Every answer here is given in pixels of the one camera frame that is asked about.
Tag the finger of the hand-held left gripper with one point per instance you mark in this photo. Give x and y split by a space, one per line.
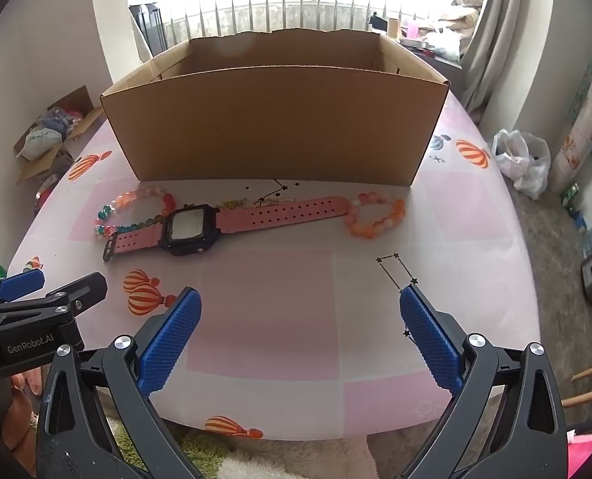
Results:
83 289
21 283

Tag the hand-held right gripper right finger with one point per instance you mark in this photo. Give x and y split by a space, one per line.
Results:
430 339

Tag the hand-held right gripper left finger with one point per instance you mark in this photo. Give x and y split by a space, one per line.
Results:
171 339

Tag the pink and black wristwatch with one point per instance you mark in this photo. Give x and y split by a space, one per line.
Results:
286 212

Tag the brown cardboard box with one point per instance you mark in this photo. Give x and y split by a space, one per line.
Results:
276 124

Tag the person's left hand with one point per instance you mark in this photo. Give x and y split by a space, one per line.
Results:
25 384

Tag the round red green tin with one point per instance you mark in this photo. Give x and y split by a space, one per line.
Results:
44 197

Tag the fluffy white green garment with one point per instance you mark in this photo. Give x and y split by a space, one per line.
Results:
256 464

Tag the wooden chair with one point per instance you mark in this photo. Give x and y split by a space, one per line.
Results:
590 371

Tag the open cardboard box of clothes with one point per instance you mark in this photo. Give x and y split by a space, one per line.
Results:
76 98

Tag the green can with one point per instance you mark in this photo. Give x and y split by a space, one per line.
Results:
570 195

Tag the white plastic bag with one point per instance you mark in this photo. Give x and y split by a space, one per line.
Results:
520 159
443 40

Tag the printed rolled mat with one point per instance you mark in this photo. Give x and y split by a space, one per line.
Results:
582 134

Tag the black folded rack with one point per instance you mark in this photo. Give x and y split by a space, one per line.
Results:
148 25

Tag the grey cabinet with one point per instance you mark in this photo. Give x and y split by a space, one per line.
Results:
445 62

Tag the pink bottle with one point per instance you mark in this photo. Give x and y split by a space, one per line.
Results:
412 30

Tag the grey curtain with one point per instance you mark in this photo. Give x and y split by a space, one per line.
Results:
505 35

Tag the tan cylinder container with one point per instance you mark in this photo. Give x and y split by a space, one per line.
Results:
393 27

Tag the metal balcony railing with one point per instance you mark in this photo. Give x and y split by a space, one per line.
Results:
256 15

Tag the beige bedding pile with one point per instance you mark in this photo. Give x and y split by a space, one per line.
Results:
463 12

